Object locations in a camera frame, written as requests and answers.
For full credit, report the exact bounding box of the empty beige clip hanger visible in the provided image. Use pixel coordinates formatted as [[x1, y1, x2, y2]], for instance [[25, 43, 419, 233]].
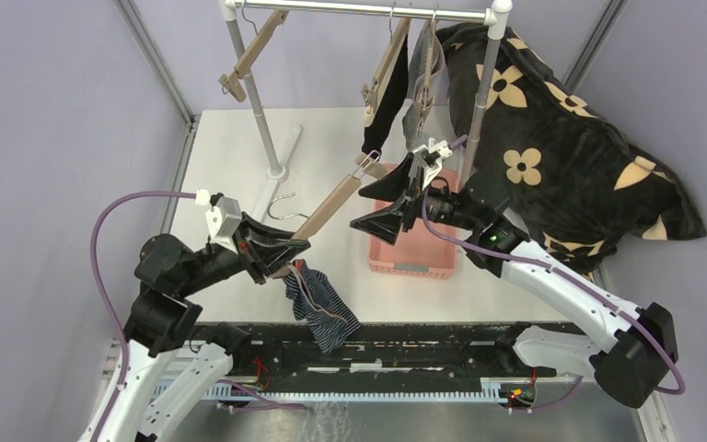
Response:
[[218, 9, 289, 102]]

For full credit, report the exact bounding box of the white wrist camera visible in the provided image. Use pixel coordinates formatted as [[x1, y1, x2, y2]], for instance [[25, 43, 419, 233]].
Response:
[[194, 189, 243, 254], [411, 137, 453, 190]]

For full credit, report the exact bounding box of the beige hanger of grey underwear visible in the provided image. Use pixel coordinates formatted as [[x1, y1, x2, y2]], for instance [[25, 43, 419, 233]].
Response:
[[416, 10, 436, 134]]

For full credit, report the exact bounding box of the dark blue striped underwear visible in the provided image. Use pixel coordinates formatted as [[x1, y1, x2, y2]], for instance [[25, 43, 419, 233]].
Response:
[[282, 260, 362, 354]]

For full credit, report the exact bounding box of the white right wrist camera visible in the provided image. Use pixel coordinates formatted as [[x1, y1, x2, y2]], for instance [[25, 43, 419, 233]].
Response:
[[411, 137, 453, 190]]

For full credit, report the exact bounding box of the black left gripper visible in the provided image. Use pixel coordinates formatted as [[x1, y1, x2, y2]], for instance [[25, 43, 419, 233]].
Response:
[[179, 207, 312, 294]]

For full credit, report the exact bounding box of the beige hanger of black underwear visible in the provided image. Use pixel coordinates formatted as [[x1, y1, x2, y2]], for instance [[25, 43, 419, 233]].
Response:
[[361, 17, 411, 128]]

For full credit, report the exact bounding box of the beige hanger of striped underwear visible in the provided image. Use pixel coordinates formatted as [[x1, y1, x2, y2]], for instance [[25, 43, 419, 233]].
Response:
[[266, 151, 387, 245]]

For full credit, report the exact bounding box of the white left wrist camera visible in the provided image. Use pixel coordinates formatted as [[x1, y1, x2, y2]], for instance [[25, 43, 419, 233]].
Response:
[[194, 189, 243, 254]]

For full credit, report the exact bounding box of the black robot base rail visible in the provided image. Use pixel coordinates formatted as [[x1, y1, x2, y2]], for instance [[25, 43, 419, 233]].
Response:
[[229, 323, 557, 395]]

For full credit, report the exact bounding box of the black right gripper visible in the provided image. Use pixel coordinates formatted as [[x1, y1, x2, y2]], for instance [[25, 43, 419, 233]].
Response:
[[351, 153, 480, 246]]

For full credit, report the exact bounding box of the black underwear beige waistband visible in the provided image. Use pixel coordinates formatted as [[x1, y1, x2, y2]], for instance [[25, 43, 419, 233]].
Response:
[[361, 40, 409, 155]]

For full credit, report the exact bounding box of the grey striped underwear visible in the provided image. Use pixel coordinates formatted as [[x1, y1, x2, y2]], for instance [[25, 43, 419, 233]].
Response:
[[402, 22, 446, 151]]

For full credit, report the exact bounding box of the black floral blanket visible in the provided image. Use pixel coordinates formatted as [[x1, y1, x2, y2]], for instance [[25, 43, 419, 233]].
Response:
[[469, 29, 707, 273]]

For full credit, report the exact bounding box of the pink plastic basket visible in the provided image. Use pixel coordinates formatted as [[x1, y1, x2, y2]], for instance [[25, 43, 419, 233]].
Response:
[[367, 162, 460, 281]]

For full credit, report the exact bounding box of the metal clothes rack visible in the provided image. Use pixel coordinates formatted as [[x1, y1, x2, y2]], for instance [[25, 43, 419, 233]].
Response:
[[219, 0, 514, 254]]

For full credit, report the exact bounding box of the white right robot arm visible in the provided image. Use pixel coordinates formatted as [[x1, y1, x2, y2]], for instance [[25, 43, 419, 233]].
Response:
[[351, 154, 687, 409]]

